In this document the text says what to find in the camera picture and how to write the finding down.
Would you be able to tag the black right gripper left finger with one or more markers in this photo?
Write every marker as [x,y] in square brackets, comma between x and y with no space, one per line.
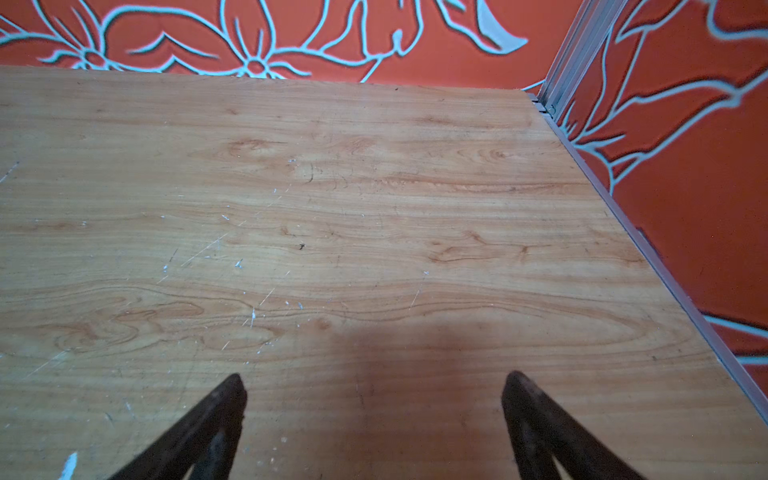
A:
[202,444]

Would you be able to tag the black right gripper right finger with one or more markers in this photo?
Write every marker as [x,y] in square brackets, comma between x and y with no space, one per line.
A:
[545,437]

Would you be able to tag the aluminium frame corner post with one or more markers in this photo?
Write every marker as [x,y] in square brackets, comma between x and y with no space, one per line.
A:
[589,29]

